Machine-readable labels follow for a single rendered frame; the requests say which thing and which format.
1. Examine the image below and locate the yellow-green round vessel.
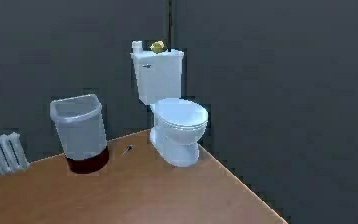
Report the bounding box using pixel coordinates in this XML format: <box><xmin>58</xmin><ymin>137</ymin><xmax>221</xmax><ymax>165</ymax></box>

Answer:
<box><xmin>149</xmin><ymin>40</ymin><xmax>168</xmax><ymax>55</ymax></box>

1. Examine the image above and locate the small dark thin tool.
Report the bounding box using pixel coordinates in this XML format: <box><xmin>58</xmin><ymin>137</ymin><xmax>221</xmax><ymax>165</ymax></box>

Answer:
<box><xmin>121</xmin><ymin>144</ymin><xmax>135</xmax><ymax>157</ymax></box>

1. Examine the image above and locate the white toilet paper roll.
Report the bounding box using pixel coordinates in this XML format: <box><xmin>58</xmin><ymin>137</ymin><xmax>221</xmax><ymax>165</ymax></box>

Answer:
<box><xmin>131</xmin><ymin>40</ymin><xmax>144</xmax><ymax>55</ymax></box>

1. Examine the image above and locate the grey bin with red base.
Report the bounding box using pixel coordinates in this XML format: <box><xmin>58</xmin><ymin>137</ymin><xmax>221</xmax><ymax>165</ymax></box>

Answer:
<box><xmin>49</xmin><ymin>93</ymin><xmax>110</xmax><ymax>175</ymax></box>

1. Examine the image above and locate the white radiator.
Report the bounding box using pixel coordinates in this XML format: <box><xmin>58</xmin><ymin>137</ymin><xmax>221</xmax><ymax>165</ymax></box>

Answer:
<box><xmin>0</xmin><ymin>131</ymin><xmax>31</xmax><ymax>179</ymax></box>

